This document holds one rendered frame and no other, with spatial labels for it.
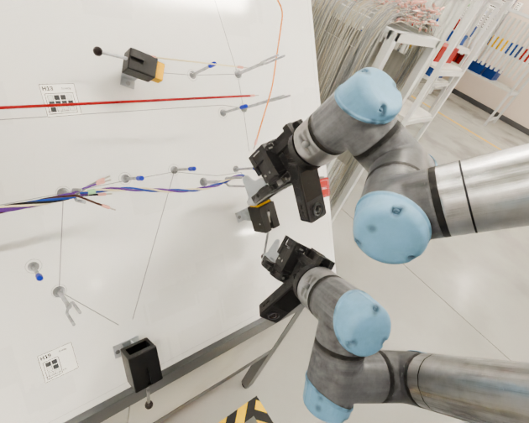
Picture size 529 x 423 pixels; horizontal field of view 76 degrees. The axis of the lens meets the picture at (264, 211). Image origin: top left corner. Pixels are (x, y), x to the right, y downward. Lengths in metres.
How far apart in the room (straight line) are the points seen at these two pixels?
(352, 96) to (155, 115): 0.38
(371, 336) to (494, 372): 0.13
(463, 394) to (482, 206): 0.24
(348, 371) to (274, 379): 1.29
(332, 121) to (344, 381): 0.36
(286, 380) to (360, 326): 1.37
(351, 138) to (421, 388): 0.35
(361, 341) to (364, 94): 0.31
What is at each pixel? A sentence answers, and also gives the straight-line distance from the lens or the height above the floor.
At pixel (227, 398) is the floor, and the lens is 1.71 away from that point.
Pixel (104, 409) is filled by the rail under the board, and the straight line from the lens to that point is 0.75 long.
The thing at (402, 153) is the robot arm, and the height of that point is 1.41.
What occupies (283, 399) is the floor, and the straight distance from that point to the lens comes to 1.78.
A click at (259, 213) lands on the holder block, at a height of 1.14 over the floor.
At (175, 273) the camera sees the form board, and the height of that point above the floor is 1.01.
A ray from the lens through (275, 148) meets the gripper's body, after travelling 0.59.
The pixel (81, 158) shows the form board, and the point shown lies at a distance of 0.63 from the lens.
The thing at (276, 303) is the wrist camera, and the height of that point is 1.07.
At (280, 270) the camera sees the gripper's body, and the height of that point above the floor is 1.11.
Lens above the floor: 1.57
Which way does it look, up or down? 39 degrees down
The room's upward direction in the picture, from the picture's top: 22 degrees clockwise
